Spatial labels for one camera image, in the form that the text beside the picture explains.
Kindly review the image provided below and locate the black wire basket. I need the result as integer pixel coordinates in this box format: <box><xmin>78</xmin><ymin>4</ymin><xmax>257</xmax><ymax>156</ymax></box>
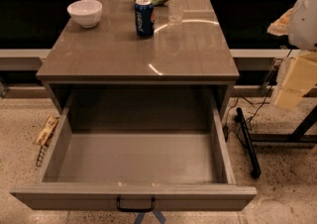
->
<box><xmin>36</xmin><ymin>145</ymin><xmax>49</xmax><ymax>168</ymax></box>

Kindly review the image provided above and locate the blue tape cross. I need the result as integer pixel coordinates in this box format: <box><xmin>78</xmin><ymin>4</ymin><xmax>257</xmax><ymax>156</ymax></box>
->
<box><xmin>134</xmin><ymin>211</ymin><xmax>166</xmax><ymax>224</ymax></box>

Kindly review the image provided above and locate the black drawer handle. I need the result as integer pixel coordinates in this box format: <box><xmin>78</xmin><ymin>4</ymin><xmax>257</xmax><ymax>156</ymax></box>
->
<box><xmin>116</xmin><ymin>197</ymin><xmax>156</xmax><ymax>213</ymax></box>

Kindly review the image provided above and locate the blue pepsi can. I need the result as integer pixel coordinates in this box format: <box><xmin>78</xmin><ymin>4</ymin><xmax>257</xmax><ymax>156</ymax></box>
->
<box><xmin>135</xmin><ymin>0</ymin><xmax>155</xmax><ymax>38</ymax></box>

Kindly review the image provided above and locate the black cylindrical bar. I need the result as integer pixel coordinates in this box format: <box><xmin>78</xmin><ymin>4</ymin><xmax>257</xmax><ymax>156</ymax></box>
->
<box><xmin>236</xmin><ymin>107</ymin><xmax>262</xmax><ymax>178</ymax></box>

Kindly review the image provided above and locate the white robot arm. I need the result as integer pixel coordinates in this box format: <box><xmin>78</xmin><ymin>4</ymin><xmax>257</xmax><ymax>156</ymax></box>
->
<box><xmin>267</xmin><ymin>0</ymin><xmax>317</xmax><ymax>110</ymax></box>

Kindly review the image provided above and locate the open grey top drawer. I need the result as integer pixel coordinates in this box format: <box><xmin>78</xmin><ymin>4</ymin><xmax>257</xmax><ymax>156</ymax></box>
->
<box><xmin>11</xmin><ymin>87</ymin><xmax>257</xmax><ymax>211</ymax></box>

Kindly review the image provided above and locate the white ceramic bowl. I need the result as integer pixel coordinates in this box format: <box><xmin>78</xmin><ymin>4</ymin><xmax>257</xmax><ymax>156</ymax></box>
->
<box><xmin>67</xmin><ymin>0</ymin><xmax>103</xmax><ymax>28</ymax></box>

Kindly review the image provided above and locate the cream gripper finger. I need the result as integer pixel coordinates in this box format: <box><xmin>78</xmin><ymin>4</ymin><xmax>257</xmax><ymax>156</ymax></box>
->
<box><xmin>273</xmin><ymin>52</ymin><xmax>317</xmax><ymax>110</ymax></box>
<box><xmin>267</xmin><ymin>9</ymin><xmax>292</xmax><ymax>36</ymax></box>

